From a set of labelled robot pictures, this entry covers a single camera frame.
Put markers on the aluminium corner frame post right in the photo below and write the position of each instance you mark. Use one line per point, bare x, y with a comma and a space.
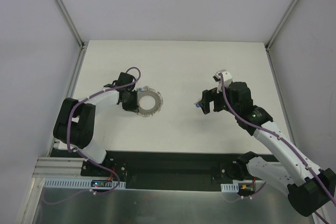
280, 26

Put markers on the white slotted cable duct right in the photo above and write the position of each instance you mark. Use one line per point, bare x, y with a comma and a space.
230, 188

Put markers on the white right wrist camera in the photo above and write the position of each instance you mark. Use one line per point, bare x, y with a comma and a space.
223, 78

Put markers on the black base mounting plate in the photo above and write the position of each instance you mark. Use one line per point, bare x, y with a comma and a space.
171, 171

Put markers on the silver disc with key rings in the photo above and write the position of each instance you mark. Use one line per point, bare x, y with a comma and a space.
150, 101

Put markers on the white slotted cable duct left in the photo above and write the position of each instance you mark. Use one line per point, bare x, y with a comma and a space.
83, 184

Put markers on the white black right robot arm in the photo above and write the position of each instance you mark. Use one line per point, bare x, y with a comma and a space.
306, 185

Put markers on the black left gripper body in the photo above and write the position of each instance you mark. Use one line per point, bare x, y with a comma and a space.
132, 100

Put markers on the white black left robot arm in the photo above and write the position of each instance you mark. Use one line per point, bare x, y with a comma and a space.
76, 119

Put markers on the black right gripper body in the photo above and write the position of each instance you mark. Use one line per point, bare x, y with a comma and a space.
210, 101

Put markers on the aluminium corner frame post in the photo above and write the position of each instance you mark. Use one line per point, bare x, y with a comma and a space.
280, 26
70, 23

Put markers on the aluminium corner frame post left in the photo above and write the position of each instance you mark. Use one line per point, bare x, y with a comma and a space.
70, 23

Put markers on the white slotted cable duct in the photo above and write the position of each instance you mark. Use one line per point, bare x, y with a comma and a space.
83, 184
230, 188

